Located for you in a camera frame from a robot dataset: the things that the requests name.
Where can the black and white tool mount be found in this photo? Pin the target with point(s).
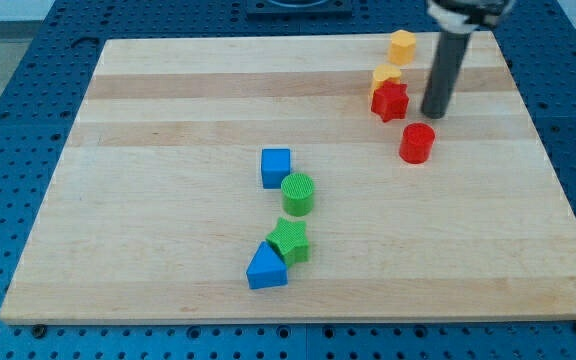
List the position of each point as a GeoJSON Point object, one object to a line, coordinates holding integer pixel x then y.
{"type": "Point", "coordinates": [465, 16]}

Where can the blue triangle block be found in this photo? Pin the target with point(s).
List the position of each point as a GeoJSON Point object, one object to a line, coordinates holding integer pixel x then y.
{"type": "Point", "coordinates": [266, 269]}

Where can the red star block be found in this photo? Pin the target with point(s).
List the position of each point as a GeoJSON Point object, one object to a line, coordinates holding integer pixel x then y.
{"type": "Point", "coordinates": [390, 101]}

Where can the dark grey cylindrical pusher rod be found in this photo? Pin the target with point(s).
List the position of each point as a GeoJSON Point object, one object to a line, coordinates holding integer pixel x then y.
{"type": "Point", "coordinates": [448, 58]}

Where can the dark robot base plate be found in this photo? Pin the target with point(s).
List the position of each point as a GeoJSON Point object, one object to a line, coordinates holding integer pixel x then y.
{"type": "Point", "coordinates": [263, 8]}

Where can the blue cube block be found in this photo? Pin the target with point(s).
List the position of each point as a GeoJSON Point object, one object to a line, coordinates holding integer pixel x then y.
{"type": "Point", "coordinates": [275, 166]}

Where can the red cylinder block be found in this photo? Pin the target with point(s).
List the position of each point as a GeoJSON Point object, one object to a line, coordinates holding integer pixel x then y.
{"type": "Point", "coordinates": [416, 143]}

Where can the blue perforated table frame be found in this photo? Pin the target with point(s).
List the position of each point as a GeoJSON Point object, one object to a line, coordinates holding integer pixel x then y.
{"type": "Point", "coordinates": [38, 106]}

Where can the green star block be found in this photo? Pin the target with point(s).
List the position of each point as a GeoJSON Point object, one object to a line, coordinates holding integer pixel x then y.
{"type": "Point", "coordinates": [289, 241]}

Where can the yellow heart block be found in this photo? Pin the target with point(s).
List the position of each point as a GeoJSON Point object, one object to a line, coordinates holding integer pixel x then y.
{"type": "Point", "coordinates": [385, 72]}

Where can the light wooden board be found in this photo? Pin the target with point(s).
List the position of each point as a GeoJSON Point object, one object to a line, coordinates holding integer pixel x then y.
{"type": "Point", "coordinates": [156, 206]}

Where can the yellow hexagon block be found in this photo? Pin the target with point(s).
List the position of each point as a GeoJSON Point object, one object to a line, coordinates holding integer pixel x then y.
{"type": "Point", "coordinates": [402, 47]}

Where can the green cylinder block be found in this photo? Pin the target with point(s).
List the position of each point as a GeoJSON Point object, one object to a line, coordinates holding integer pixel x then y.
{"type": "Point", "coordinates": [297, 194]}

